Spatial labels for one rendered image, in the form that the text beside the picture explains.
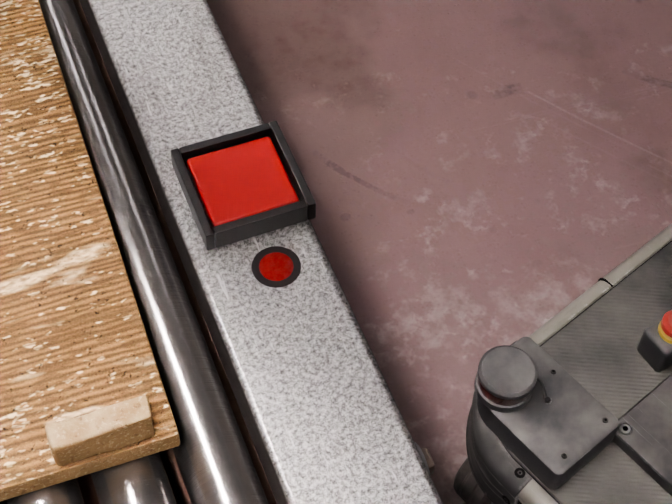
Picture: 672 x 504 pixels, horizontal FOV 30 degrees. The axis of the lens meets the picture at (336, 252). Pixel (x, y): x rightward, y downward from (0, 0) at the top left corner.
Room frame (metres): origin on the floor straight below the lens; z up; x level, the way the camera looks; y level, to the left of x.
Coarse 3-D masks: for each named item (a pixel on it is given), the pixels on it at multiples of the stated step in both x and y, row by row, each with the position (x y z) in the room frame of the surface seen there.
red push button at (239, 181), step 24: (240, 144) 0.54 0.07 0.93; (264, 144) 0.54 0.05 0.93; (192, 168) 0.51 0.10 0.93; (216, 168) 0.52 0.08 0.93; (240, 168) 0.52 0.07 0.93; (264, 168) 0.52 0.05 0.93; (216, 192) 0.50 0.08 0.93; (240, 192) 0.50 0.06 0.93; (264, 192) 0.50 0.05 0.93; (288, 192) 0.50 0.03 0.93; (216, 216) 0.48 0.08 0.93; (240, 216) 0.48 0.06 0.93
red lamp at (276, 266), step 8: (264, 256) 0.46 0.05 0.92; (272, 256) 0.46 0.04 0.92; (280, 256) 0.46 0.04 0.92; (288, 256) 0.46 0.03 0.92; (264, 264) 0.45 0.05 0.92; (272, 264) 0.45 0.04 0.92; (280, 264) 0.45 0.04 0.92; (288, 264) 0.45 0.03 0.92; (264, 272) 0.44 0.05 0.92; (272, 272) 0.44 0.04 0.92; (280, 272) 0.44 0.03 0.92; (288, 272) 0.44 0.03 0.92; (272, 280) 0.44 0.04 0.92; (280, 280) 0.44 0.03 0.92
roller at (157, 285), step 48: (48, 0) 0.67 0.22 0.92; (96, 96) 0.58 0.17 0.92; (96, 144) 0.54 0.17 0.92; (144, 192) 0.51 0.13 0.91; (144, 240) 0.46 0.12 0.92; (144, 288) 0.42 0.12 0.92; (192, 336) 0.39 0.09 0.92; (192, 384) 0.36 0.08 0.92; (192, 432) 0.33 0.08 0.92; (240, 432) 0.33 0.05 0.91; (192, 480) 0.30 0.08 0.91; (240, 480) 0.30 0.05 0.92
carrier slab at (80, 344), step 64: (0, 0) 0.65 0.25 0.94; (0, 64) 0.59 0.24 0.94; (0, 128) 0.53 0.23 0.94; (64, 128) 0.54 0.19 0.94; (0, 192) 0.48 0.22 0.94; (64, 192) 0.48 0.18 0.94; (0, 256) 0.43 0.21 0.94; (64, 256) 0.43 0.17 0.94; (0, 320) 0.39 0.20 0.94; (64, 320) 0.39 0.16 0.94; (128, 320) 0.39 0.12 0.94; (0, 384) 0.34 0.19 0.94; (64, 384) 0.34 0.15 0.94; (128, 384) 0.35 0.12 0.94; (0, 448) 0.30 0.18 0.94; (128, 448) 0.31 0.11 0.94
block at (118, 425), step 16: (128, 400) 0.32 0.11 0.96; (144, 400) 0.32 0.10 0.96; (80, 416) 0.31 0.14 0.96; (96, 416) 0.31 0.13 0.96; (112, 416) 0.31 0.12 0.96; (128, 416) 0.31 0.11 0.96; (144, 416) 0.31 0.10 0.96; (48, 432) 0.30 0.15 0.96; (64, 432) 0.30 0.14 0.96; (80, 432) 0.30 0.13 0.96; (96, 432) 0.30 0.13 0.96; (112, 432) 0.30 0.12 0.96; (128, 432) 0.31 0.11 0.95; (144, 432) 0.31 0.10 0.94; (64, 448) 0.29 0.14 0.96; (80, 448) 0.30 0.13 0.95; (96, 448) 0.30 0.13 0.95; (112, 448) 0.30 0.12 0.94; (64, 464) 0.29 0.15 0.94
